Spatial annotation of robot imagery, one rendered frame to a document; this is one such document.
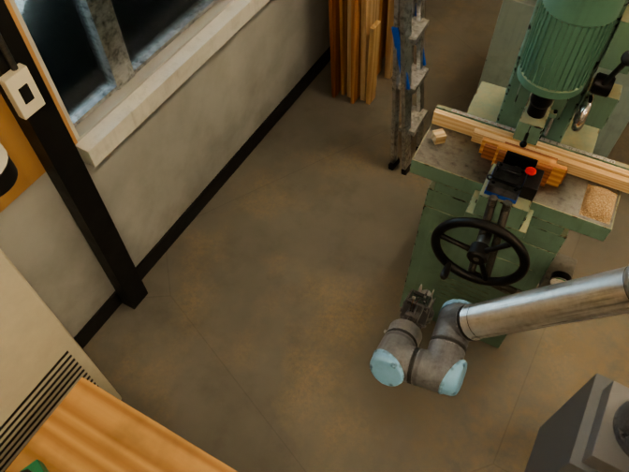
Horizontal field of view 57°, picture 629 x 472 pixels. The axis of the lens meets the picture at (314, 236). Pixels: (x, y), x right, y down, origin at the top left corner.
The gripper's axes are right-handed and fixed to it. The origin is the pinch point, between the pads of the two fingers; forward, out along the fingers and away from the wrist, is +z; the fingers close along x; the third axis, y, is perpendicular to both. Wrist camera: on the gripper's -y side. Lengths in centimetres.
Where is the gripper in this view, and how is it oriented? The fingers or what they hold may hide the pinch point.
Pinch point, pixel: (426, 295)
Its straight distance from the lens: 172.8
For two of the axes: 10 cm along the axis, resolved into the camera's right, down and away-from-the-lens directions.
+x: -8.9, -3.7, 2.8
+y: 1.5, -8.0, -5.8
